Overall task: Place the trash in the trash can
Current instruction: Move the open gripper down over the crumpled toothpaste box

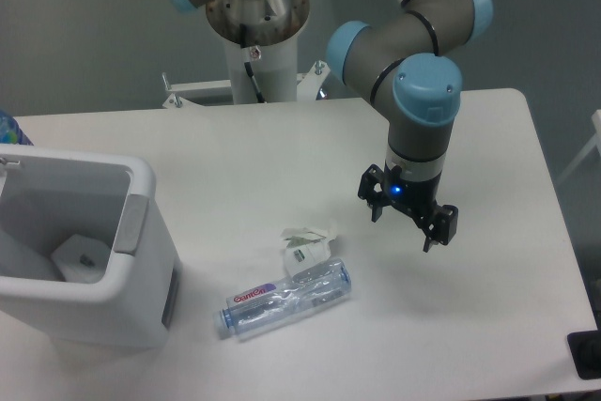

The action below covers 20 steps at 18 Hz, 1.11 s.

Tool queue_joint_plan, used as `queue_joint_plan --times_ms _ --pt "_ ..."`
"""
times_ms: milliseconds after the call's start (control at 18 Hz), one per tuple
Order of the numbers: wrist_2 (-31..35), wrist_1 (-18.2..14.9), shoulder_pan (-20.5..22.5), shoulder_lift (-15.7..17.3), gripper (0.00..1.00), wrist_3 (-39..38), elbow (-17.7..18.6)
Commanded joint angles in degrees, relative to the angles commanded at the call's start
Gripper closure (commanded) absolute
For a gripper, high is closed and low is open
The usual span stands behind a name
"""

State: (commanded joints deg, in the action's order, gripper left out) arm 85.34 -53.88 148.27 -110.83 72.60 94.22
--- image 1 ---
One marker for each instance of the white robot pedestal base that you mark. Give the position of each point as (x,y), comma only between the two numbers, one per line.
(260,42)

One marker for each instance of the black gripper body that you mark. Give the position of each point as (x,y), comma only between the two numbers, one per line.
(416,199)

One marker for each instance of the clear plastic water bottle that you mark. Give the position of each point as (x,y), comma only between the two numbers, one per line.
(272,305)

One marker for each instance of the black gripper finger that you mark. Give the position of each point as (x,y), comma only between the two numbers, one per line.
(439,225)
(375,200)

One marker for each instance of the black object at right edge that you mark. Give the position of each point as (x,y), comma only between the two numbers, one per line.
(585,351)

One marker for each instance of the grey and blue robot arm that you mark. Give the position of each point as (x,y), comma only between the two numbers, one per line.
(401,69)

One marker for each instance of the white frame at right edge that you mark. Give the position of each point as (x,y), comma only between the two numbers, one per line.
(592,144)

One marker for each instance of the white plastic trash can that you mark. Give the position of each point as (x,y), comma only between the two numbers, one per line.
(49,195)

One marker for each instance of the white trash inside can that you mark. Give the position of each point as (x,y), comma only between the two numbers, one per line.
(82,259)

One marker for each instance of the white paper trash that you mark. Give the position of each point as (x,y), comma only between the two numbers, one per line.
(306,247)

